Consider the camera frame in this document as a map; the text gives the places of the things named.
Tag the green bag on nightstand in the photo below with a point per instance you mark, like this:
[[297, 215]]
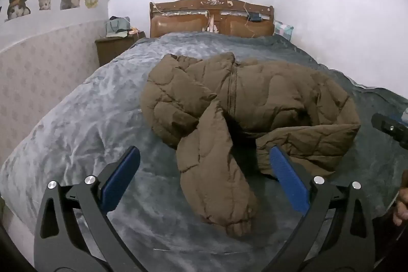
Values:
[[118, 27]]

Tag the brown puffer jacket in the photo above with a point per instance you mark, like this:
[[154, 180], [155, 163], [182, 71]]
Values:
[[223, 116]]

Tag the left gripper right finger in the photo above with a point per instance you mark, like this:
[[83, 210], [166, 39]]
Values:
[[335, 232]]

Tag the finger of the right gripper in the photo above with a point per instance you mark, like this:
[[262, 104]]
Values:
[[395, 129]]

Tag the person's right hand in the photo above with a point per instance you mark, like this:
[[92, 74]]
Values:
[[400, 213]]

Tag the dog with hat sticker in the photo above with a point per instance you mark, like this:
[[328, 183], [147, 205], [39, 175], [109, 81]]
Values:
[[17, 8]]

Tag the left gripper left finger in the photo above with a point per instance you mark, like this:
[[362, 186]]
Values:
[[59, 243]]

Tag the wooden bedside table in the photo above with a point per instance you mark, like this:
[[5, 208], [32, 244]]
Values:
[[111, 47]]

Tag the small kitten wall sticker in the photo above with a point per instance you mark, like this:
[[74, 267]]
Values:
[[44, 4]]

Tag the brown wooden headboard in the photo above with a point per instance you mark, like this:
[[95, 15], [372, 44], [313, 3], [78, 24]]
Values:
[[227, 17]]

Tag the black device on headboard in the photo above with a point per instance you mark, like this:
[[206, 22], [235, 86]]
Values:
[[254, 17]]

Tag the grey plush bed blanket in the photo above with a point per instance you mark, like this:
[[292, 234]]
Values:
[[102, 117]]

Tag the checkered pillow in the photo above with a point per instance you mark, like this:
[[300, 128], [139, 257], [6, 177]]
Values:
[[283, 30]]

